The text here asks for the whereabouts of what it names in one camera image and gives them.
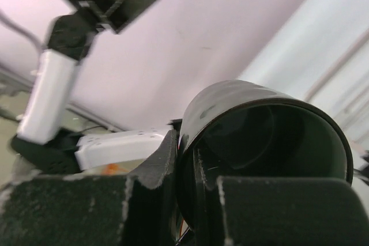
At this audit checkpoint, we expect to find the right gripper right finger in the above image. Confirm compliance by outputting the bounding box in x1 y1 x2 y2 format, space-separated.
193 152 368 245

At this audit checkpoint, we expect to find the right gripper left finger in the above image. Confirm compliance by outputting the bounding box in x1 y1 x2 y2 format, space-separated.
1 130 177 245

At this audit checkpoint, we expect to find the dark green mug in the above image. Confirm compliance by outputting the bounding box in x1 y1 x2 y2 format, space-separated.
176 80 353 226

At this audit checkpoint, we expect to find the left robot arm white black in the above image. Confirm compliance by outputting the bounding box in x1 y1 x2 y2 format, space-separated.
11 0 172 175

